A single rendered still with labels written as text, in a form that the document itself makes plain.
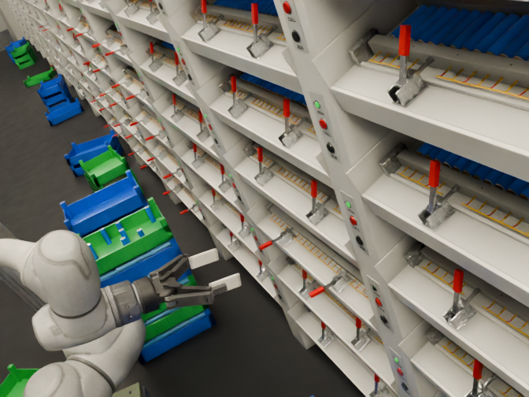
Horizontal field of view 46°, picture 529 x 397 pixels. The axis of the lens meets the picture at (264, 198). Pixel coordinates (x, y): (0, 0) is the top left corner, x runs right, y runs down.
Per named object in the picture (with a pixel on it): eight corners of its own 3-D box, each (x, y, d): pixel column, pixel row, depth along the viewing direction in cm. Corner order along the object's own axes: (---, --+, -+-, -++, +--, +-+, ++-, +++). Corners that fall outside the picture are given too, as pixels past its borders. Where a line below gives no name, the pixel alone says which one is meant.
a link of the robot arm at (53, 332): (120, 341, 131) (112, 306, 122) (46, 369, 126) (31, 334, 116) (106, 302, 138) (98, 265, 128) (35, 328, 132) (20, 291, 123)
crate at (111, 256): (90, 280, 201) (79, 261, 197) (83, 253, 218) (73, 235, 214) (174, 237, 206) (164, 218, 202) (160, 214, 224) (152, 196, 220)
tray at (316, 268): (390, 346, 127) (368, 320, 122) (264, 234, 178) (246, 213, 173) (457, 277, 129) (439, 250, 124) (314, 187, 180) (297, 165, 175)
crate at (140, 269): (101, 298, 204) (90, 280, 201) (94, 270, 222) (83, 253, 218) (183, 256, 210) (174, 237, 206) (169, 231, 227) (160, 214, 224)
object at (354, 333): (408, 406, 136) (380, 374, 128) (284, 283, 187) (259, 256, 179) (472, 341, 138) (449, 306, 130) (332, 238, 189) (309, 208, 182)
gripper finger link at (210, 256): (191, 269, 143) (190, 268, 144) (219, 260, 146) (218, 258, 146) (189, 258, 142) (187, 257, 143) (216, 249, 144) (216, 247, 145)
